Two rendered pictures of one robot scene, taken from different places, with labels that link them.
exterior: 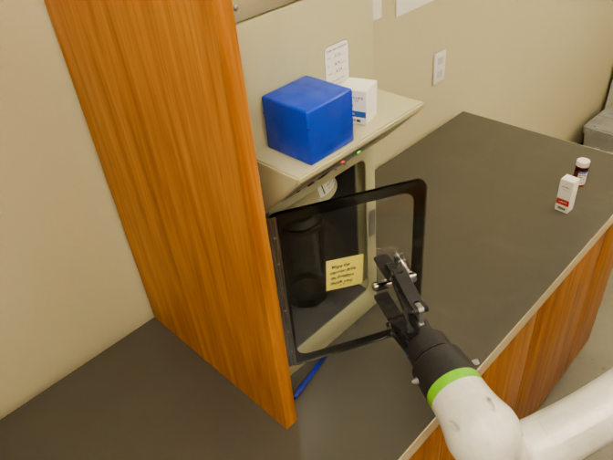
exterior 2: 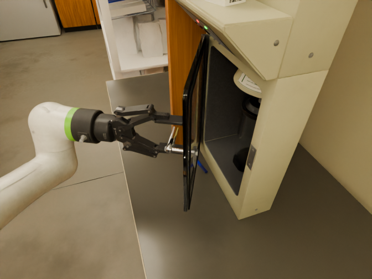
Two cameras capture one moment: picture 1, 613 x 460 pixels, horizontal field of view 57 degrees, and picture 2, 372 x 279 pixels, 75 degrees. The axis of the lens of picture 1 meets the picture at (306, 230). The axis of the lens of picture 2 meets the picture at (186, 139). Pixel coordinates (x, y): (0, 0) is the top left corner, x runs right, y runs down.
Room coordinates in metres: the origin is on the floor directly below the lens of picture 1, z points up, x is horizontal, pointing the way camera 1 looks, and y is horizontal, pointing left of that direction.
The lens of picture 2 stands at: (1.01, -0.57, 1.61)
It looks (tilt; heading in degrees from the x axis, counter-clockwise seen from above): 42 degrees down; 113
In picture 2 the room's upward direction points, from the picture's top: straight up
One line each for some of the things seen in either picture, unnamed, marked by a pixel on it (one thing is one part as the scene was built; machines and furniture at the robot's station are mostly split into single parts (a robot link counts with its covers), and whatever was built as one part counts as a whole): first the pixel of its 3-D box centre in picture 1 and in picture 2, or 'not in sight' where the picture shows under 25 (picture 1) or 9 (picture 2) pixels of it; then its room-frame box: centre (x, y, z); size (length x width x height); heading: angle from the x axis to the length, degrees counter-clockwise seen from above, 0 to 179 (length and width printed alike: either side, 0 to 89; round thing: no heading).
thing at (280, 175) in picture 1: (342, 153); (212, 24); (0.86, -0.08, 1.46); 0.32 x 0.11 x 0.10; 132
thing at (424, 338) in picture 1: (422, 340); (117, 128); (0.64, -0.18, 1.20); 0.09 x 0.07 x 0.08; 14
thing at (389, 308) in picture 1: (388, 306); (170, 148); (0.78, -0.14, 1.15); 0.07 x 0.03 x 0.01; 14
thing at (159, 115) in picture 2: (394, 268); (158, 112); (0.76, -0.15, 1.27); 0.05 x 0.01 x 0.03; 14
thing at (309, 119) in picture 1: (308, 119); not in sight; (0.81, -0.02, 1.56); 0.10 x 0.10 x 0.09; 42
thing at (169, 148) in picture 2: (391, 276); (178, 140); (0.81, -0.16, 1.20); 0.10 x 0.05 x 0.03; 103
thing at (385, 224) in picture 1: (351, 279); (194, 127); (0.83, -0.08, 1.19); 0.30 x 0.01 x 0.40; 103
